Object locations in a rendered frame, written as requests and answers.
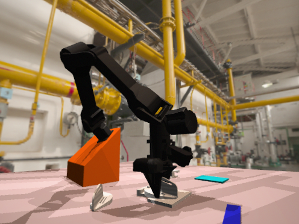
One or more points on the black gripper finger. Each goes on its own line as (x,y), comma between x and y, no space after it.
(155,181)
(169,171)

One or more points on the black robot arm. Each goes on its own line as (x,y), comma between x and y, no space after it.
(142,101)

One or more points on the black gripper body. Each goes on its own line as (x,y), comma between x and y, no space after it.
(153,163)

